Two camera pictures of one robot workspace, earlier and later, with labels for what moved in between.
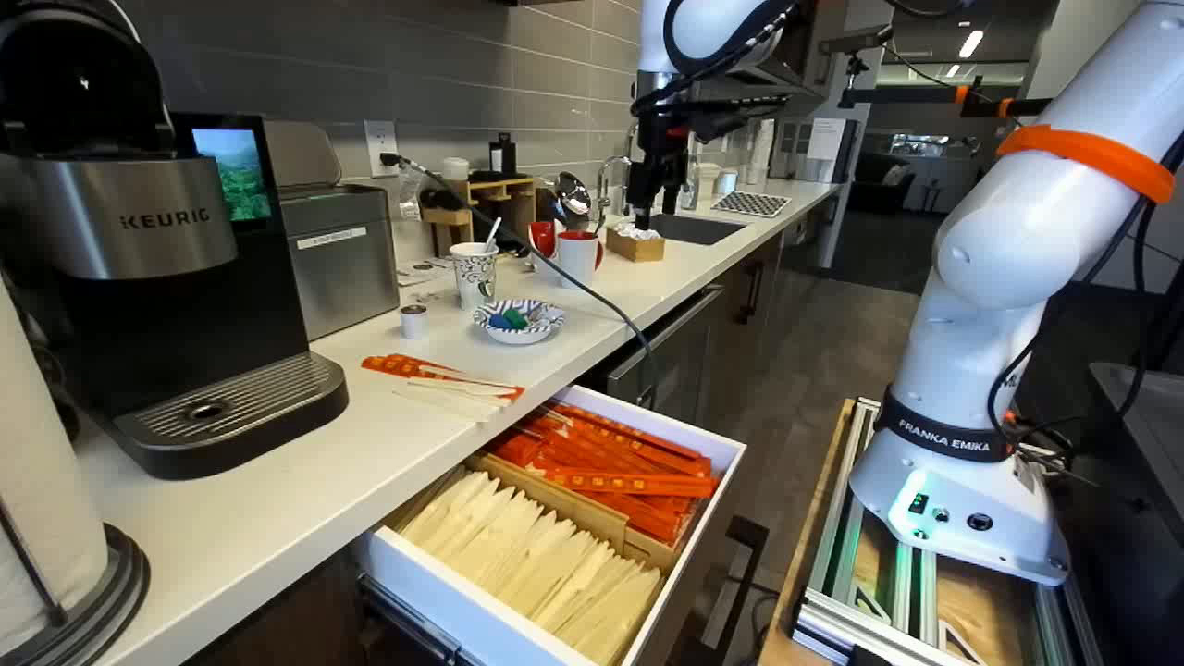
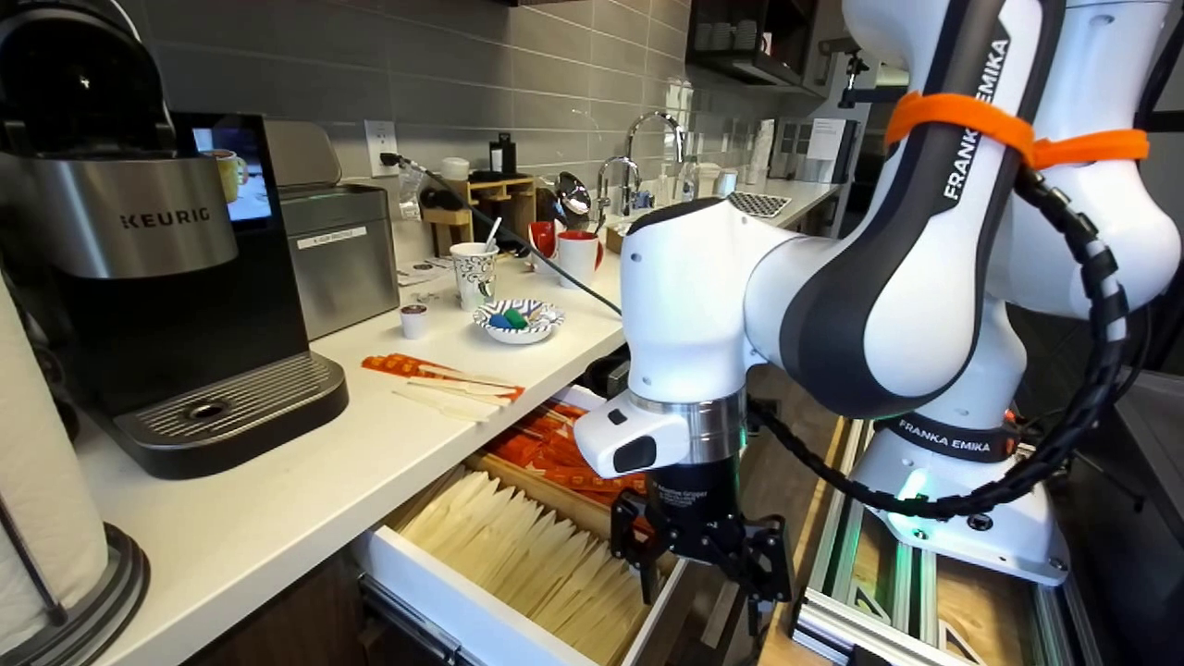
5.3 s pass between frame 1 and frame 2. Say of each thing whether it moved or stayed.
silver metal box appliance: stayed
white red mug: stayed
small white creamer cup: stayed
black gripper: moved
